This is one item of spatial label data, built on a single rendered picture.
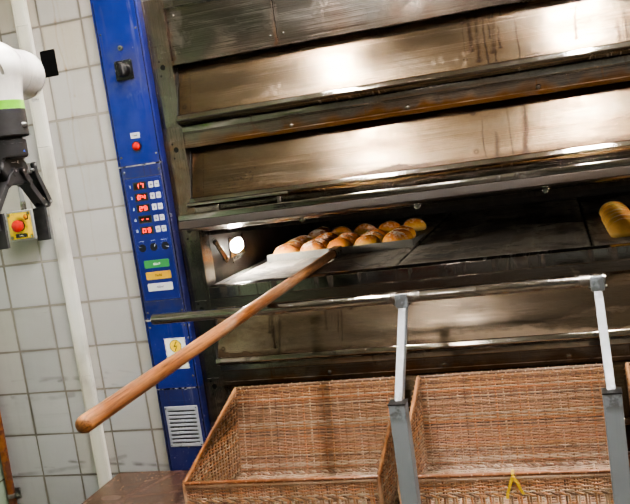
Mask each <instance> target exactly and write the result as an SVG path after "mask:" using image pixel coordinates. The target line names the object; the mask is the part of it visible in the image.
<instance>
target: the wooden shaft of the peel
mask: <svg viewBox="0 0 630 504"><path fill-rule="evenodd" d="M335 257H336V252H335V251H334V250H330V251H328V252H327V253H325V254H324V255H322V256H321V257H319V258H318V259H316V260H315V261H313V262H312V263H310V264H309V265H307V266H306V267H304V268H303V269H301V270H300V271H298V272H297V273H295V274H294V275H292V276H291V277H289V278H288V279H286V280H285V281H283V282H281V283H280V284H278V285H277V286H275V287H274V288H272V289H271V290H269V291H268V292H266V293H265V294H263V295H262V296H260V297H259V298H257V299H256V300H254V301H253V302H251V303H250V304H248V305H247V306H245V307H244V308H242V309H241V310H239V311H238V312H236V313H235V314H233V315H232V316H230V317H229V318H227V319H226V320H224V321H223V322H221V323H220V324H218V325H217V326H215V327H214V328H212V329H210V330H209V331H207V332H206V333H204V334H203V335H201V336H200V337H198V338H197V339H195V340H194V341H192V342H191V343H189V344H188V345H186V346H185V347H183V348H182V349H180V350H179V351H177V352H176V353H174V354H173V355H171V356H170V357H168V358H167V359H165V360H164V361H162V362H161V363H159V364H158V365H156V366H155V367H153V368H152V369H150V370H149V371H147V372H146V373H144V374H143V375H141V376H139V377H138V378H136V379H135V380H133V381H132V382H130V383H129V384H127V385H126V386H124V387H123V388H121V389H120V390H118V391H117V392H115V393H114V394H112V395H111V396H109V397H108V398H106V399H105V400H103V401H102V402H100V403H99V404H97V405H96V406H94V407H93V408H91V409H90V410H88V411H87V412H85V413H84V414H82V415H81V416H79V417H78V418H77V420H76V422H75V427H76V429H77V431H79V432H80V433H88V432H90V431H92V430H93V429H94V428H96V427H97V426H99V425H100V424H102V423H103V422H104V421H106V420H107V419H109V418H110V417H111V416H113V415H114V414H116V413H117V412H118V411H120V410H121V409H123V408H124V407H125V406H127V405H128V404H130V403H131V402H132V401H134V400H135V399H137V398H138V397H139V396H141V395H142V394H144V393H145V392H146V391H148V390H149V389H151V388H152V387H153V386H155V385H156V384H158V383H159V382H160V381H162V380H163V379H165V378H166V377H168V376H169V375H170V374H172V373H173V372H175V371H176V370H177V369H179V368H180V367H182V366H183V365H184V364H186V363H187V362H189V361H190V360H191V359H193V358H194V357H196V356H197V355H198V354H200V353H201V352H203V351H204V350H205V349H207V348H208V347H210V346H211V345H212V344H214V343H215V342H217V341H218V340H219V339H221V338H222V337H224V336H225V335H226V334H228V333H229V332H231V331H232V330H234V329H235V328H236V327H238V326H239V325H241V324H242V323H243V322H245V321H246V320H248V319H249V318H250V317H252V316H253V315H255V314H256V313H257V312H259V311H260V310H262V309H263V308H264V307H266V306H267V305H269V304H270V303H271V302H273V301H274V300H276V299H277V298H278V297H280V296H281V295H283V294H284V293H285V292H287V291H288V290H290V289H291V288H292V287H294V286H295V285H297V284H298V283H300V282H301V281H302V280H304V279H305V278H307V277H308V276H309V275H311V274H312V273H314V272H315V271H316V270H318V269H319V268H321V267H322V266H323V265H325V264H326V263H328V262H329V261H330V260H332V259H333V258H335Z"/></svg>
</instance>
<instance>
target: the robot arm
mask: <svg viewBox="0 0 630 504"><path fill-rule="evenodd" d="M44 83H45V70H44V67H43V65H42V63H41V62H40V60H39V59H38V58H37V57H36V56H34V55H33V54H31V53H29V52H27V51H24V50H17V49H13V48H12V47H10V46H8V45H7V44H5V43H2V42H0V213H1V210H2V208H3V205H4V202H5V199H6V196H7V193H8V190H9V188H10V187H12V186H16V185H17V186H18V187H20V188H21V189H22V190H23V191H24V193H25V194H26V195H27V197H28V198H29V199H30V201H31V202H32V203H33V205H34V206H35V207H36V208H33V215H34V220H35V226H36V232H37V238H38V241H42V240H50V239H52V237H51V231H50V226H49V219H48V214H47V207H50V206H51V203H52V198H51V196H50V194H49V192H48V190H47V188H46V186H45V184H44V182H43V180H42V178H41V176H40V174H39V172H38V168H37V164H36V162H28V163H26V162H25V157H28V155H29V153H28V147H27V142H26V139H23V137H26V136H29V134H30V133H29V128H28V122H27V116H26V110H25V104H24V100H28V99H31V98H33V97H35V96H36V95H38V94H39V93H40V91H41V90H42V88H43V86H44ZM44 198H46V199H44ZM9 248H11V247H10V242H9V236H8V230H7V225H6V219H5V214H4V213H2V214H0V250H2V249H9Z"/></svg>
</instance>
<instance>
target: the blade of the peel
mask: <svg viewBox="0 0 630 504"><path fill-rule="evenodd" d="M425 233H426V232H424V233H416V237H415V238H413V239H407V240H398V241H390V242H381V243H372V244H363V245H354V246H345V247H342V253H343V254H352V253H361V252H370V251H379V250H388V249H398V248H407V247H413V246H414V245H415V244H416V243H417V242H418V241H419V240H420V239H421V238H422V237H423V236H424V235H425ZM328 249H330V248H327V249H318V250H309V251H300V252H291V253H282V254H270V255H267V262H268V263H269V262H278V261H288V260H297V259H306V258H315V257H321V256H322V255H324V254H325V253H327V250H328ZM343 254H342V255H343Z"/></svg>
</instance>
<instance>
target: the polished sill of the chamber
mask: <svg viewBox="0 0 630 504"><path fill-rule="evenodd" d="M628 259H630V242H627V243H617V244H607V245H597V246H587V247H577V248H568V249H558V250H548V251H538V252H528V253H518V254H508V255H498V256H488V257H478V258H469V259H459V260H449V261H439V262H429V263H419V264H409V265H399V266H389V267H379V268H369V269H360V270H350V271H340V272H330V273H320V274H311V275H309V276H308V277H307V278H305V279H304V280H302V281H301V282H300V283H298V284H297V285H295V286H294V287H292V288H291V289H290V290H288V291H287V292H293V291H303V290H314V289H324V288H334V287H345V286H355V285H366V284H376V283H387V282H397V281H408V280H418V279H429V278H439V277H450V276H460V275H471V274H481V273H492V272H502V271H513V270H523V269H534V268H544V267H555V266H565V265H575V264H586V263H596V262H607V261H617V260H628ZM288 278H289V277H280V278H270V279H261V280H251V281H241V282H231V283H221V284H214V285H212V286H210V287H208V291H209V297H210V299H219V298H230V297H240V296H251V295H261V294H265V293H266V292H268V291H269V290H271V289H272V288H274V287H275V286H277V285H278V284H280V283H281V282H283V281H285V280H286V279H288Z"/></svg>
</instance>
